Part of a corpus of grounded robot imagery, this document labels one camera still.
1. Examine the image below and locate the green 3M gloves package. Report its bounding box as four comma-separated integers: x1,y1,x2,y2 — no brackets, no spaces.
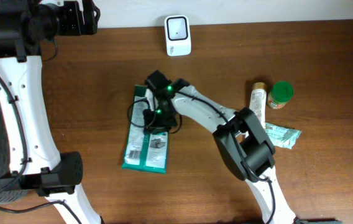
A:
122,85,168,174

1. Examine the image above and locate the white tube gold cap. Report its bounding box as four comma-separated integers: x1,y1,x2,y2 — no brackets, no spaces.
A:
249,82,267,129

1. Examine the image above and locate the light green wipes packet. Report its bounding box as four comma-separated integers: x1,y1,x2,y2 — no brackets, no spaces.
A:
265,123,301,149

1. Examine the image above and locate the green lid jar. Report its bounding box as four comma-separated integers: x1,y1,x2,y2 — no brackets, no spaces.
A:
267,81,294,109

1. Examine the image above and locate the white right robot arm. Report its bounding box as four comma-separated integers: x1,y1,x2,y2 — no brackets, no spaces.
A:
143,70,300,224

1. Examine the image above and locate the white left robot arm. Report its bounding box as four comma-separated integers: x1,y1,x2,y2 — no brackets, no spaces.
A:
0,0,103,223

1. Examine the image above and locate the white barcode scanner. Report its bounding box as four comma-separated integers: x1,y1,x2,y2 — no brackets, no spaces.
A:
164,15,191,57

